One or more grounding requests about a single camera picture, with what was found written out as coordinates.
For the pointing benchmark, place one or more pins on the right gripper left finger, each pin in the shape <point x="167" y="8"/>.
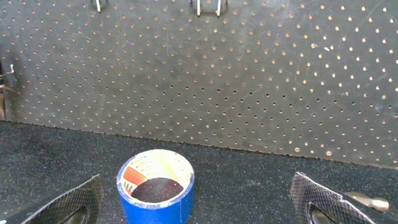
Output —
<point x="81" y="199"/>

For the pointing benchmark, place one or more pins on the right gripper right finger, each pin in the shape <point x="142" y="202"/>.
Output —
<point x="323" y="199"/>

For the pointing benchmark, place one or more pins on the black pegboard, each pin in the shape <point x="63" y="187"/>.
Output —
<point x="199" y="77"/>

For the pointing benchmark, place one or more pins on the hammer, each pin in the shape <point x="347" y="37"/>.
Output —
<point x="370" y="201"/>

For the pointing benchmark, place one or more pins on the roll of blue tape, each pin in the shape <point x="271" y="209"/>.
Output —
<point x="155" y="211"/>

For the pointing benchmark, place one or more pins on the metal hook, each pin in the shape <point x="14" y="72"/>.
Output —
<point x="198" y="7"/>
<point x="98" y="5"/>
<point x="9" y="74"/>

